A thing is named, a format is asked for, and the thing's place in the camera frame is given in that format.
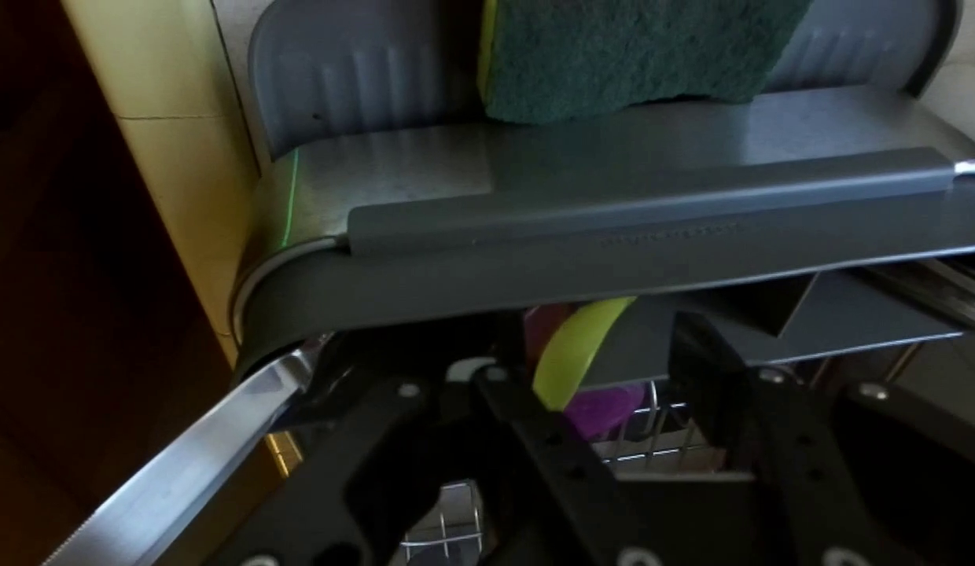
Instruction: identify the yellow plastic spoon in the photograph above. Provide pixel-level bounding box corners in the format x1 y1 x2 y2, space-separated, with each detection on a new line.
532 297 634 408

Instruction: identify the purple plastic utensil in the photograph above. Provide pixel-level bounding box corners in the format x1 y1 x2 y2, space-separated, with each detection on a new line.
522 303 651 447

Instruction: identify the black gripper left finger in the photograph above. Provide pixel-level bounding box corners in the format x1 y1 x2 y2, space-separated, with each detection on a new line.
476 366 637 566

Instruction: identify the grey dish drying rack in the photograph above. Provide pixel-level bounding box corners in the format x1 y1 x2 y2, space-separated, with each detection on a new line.
230 0 975 390

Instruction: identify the steel knife blade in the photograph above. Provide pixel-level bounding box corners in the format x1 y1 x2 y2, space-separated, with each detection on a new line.
42 348 315 566

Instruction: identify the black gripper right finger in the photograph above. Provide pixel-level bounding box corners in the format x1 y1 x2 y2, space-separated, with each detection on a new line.
668 313 901 566

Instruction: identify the green yellow scrub sponge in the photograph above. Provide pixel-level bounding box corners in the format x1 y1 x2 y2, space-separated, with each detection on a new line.
479 0 810 127

